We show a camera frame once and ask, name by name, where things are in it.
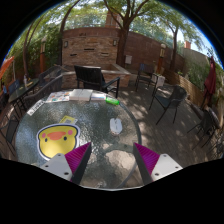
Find open white book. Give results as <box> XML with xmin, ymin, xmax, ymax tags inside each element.
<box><xmin>68</xmin><ymin>88</ymin><xmax>94</xmax><ymax>102</ymax></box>

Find wooden lamp post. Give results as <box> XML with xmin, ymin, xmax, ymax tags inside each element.
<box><xmin>157</xmin><ymin>43</ymin><xmax>167</xmax><ymax>75</ymax></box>
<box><xmin>39</xmin><ymin>37</ymin><xmax>47</xmax><ymax>74</ymax></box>

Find black metal patio chair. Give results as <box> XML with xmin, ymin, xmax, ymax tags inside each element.
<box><xmin>134</xmin><ymin>63</ymin><xmax>158</xmax><ymax>93</ymax></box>

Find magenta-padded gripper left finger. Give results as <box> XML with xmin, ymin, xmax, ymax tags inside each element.
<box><xmin>40</xmin><ymin>142</ymin><xmax>93</xmax><ymax>185</ymax></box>

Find white computer mouse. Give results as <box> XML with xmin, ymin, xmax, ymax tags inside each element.
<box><xmin>109</xmin><ymin>117</ymin><xmax>123</xmax><ymax>136</ymax></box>

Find green plastic tube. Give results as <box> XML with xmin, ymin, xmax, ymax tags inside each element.
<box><xmin>105</xmin><ymin>96</ymin><xmax>120</xmax><ymax>106</ymax></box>

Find yellow duck-shaped mouse pad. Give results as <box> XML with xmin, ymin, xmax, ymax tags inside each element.
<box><xmin>35</xmin><ymin>123</ymin><xmax>81</xmax><ymax>161</ymax></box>

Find black slatted patio chair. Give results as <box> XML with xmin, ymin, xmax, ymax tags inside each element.
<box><xmin>73</xmin><ymin>65</ymin><xmax>121</xmax><ymax>98</ymax></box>

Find small white notebook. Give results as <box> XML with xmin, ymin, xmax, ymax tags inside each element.
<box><xmin>90</xmin><ymin>92</ymin><xmax>108</xmax><ymax>102</ymax></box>

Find black mesh patio chair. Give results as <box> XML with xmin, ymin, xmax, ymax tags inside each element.
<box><xmin>23</xmin><ymin>74</ymin><xmax>64</xmax><ymax>108</ymax></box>
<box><xmin>148</xmin><ymin>84</ymin><xmax>188</xmax><ymax>126</ymax></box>
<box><xmin>188</xmin><ymin>109</ymin><xmax>218</xmax><ymax>149</ymax></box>
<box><xmin>38</xmin><ymin>66</ymin><xmax>63</xmax><ymax>88</ymax></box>
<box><xmin>0</xmin><ymin>116</ymin><xmax>21</xmax><ymax>158</ymax></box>

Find small yellow card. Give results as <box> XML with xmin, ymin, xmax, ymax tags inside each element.
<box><xmin>59</xmin><ymin>115</ymin><xmax>78</xmax><ymax>126</ymax></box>

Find white printed paper strip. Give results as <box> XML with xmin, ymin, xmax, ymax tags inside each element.
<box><xmin>26</xmin><ymin>99</ymin><xmax>45</xmax><ymax>117</ymax></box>

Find orange patio umbrella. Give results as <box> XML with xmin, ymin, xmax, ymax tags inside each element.
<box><xmin>0</xmin><ymin>55</ymin><xmax>16</xmax><ymax>81</ymax></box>

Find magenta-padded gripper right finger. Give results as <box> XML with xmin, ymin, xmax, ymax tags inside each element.
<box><xmin>133</xmin><ymin>142</ymin><xmax>184</xmax><ymax>185</ymax></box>

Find dark round patio table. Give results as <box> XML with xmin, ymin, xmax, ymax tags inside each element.
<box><xmin>8</xmin><ymin>78</ymin><xmax>41</xmax><ymax>113</ymax></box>

